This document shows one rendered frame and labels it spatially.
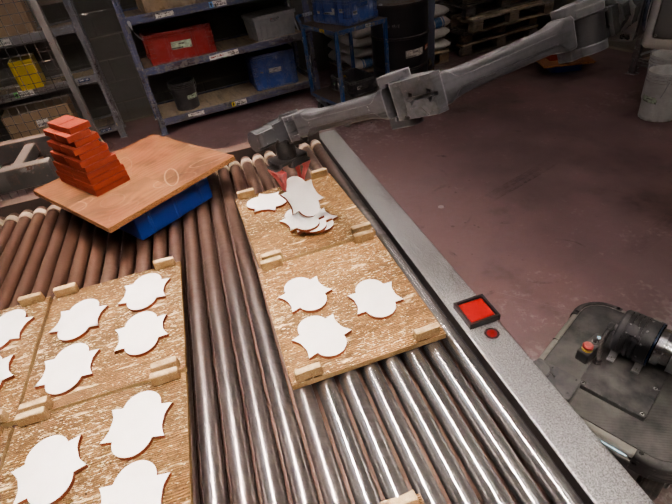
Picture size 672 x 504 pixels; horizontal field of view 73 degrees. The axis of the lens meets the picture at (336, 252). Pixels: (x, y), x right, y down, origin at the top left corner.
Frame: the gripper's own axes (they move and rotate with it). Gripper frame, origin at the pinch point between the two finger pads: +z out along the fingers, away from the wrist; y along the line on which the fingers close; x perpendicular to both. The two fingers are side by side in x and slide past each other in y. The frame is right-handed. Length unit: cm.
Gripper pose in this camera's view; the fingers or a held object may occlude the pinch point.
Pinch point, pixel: (293, 183)
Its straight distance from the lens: 138.6
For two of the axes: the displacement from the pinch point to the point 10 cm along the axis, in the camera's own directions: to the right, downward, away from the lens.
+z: 1.3, 7.9, 6.0
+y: 7.2, -4.9, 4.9
